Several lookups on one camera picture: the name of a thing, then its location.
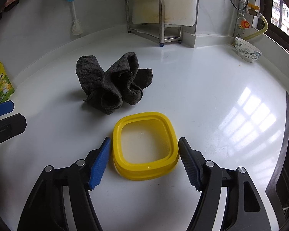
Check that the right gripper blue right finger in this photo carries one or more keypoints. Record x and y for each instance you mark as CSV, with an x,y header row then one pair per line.
x,y
192,162

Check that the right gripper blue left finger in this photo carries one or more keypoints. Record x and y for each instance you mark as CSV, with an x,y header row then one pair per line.
x,y
98,162

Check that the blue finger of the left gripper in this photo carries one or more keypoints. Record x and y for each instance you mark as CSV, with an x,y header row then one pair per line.
x,y
11,127
6,107

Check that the yellow plastic container lid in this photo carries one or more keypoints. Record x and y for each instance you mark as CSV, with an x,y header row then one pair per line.
x,y
144,146

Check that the black kitchen sink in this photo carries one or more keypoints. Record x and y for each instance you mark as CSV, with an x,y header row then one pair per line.
x,y
278,187

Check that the yellow green seasoning pouch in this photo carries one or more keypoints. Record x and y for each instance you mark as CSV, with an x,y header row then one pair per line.
x,y
6,88

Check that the dark grey cloth rag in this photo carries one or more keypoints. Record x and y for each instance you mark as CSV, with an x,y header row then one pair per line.
x,y
107,90

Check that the white bottle brush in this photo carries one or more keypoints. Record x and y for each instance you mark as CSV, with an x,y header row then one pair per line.
x,y
76,28

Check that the white patterned ceramic bowl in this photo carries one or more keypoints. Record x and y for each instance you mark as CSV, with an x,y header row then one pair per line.
x,y
246,50

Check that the steel cutting board rack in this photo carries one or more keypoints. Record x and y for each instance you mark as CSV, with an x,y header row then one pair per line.
x,y
146,18

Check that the white cutting board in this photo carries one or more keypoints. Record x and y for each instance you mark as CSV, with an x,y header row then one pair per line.
x,y
166,2

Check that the gas valve with hose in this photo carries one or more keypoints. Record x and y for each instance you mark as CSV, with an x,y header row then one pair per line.
x,y
250,23

